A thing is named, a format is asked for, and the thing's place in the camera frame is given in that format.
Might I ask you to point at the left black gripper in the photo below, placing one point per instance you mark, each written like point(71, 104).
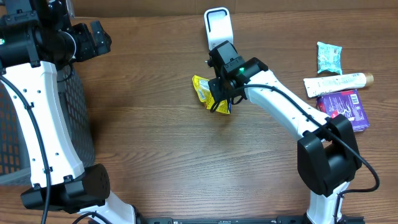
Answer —
point(91, 48)

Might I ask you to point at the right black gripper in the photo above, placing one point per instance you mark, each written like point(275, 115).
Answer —
point(221, 96)

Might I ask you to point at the yellow blue snack packet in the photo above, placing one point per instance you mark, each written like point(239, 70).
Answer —
point(202, 89)

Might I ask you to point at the white tube with gold cap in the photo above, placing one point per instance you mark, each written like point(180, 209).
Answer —
point(324, 85)

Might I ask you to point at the teal wet wipes pack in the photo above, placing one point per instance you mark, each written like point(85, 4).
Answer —
point(329, 58)

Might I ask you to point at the purple Carefree pad pack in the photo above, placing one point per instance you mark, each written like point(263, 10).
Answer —
point(347, 103)

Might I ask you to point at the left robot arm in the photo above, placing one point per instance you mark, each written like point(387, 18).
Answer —
point(38, 41)

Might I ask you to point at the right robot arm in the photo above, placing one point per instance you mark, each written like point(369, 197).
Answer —
point(327, 151)

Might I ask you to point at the white barcode scanner stand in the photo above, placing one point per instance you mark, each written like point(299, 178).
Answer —
point(218, 26)

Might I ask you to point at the grey plastic mesh basket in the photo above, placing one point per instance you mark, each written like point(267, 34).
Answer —
point(74, 118)

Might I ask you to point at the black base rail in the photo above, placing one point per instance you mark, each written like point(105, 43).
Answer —
point(278, 220)

